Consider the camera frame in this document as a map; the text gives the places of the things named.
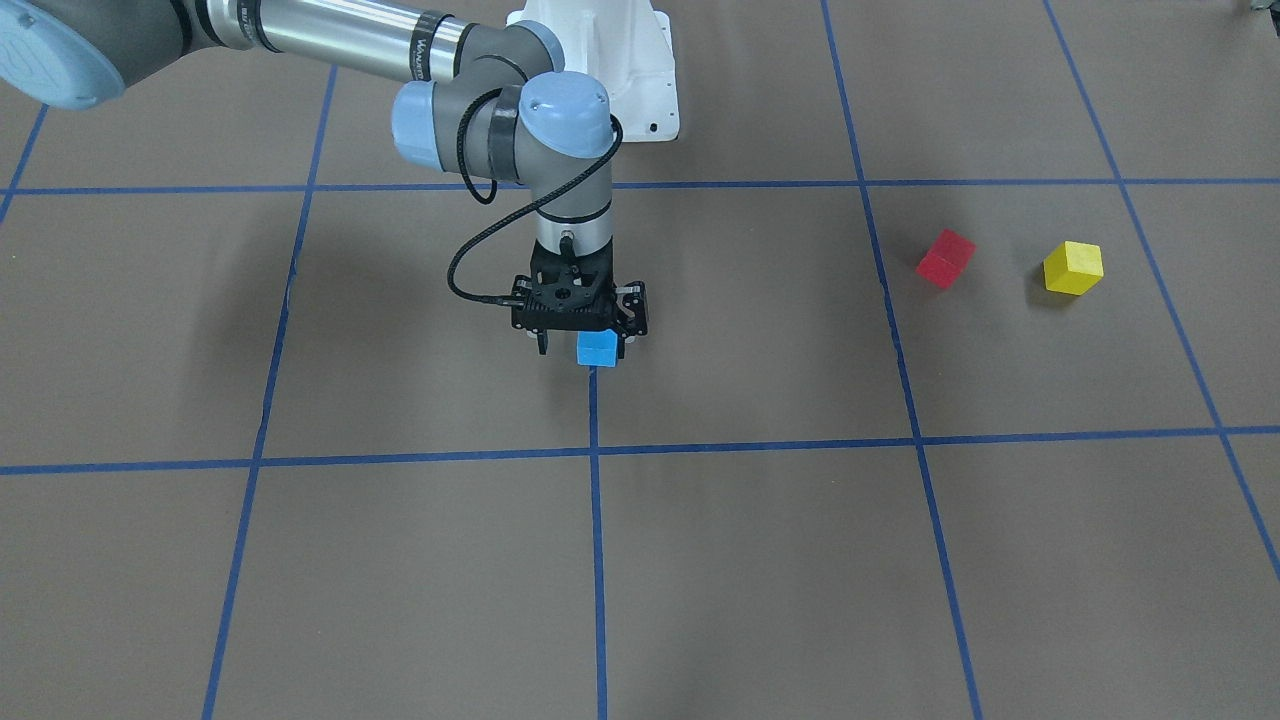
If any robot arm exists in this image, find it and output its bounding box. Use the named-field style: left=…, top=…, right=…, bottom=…
left=3, top=1, right=650, bottom=366

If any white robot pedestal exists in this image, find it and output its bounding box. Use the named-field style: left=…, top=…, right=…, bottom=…
left=506, top=1, right=681, bottom=143

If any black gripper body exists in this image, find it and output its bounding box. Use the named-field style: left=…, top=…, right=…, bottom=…
left=512, top=243, right=649, bottom=337

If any blue block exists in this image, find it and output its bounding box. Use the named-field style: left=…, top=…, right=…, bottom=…
left=575, top=329, right=621, bottom=368

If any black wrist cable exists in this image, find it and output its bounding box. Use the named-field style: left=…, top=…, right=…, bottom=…
left=445, top=88, right=625, bottom=305

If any yellow block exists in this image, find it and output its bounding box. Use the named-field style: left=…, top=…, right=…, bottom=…
left=1042, top=241, right=1105, bottom=296

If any red block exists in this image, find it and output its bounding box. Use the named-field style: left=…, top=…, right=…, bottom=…
left=915, top=228, right=977, bottom=290

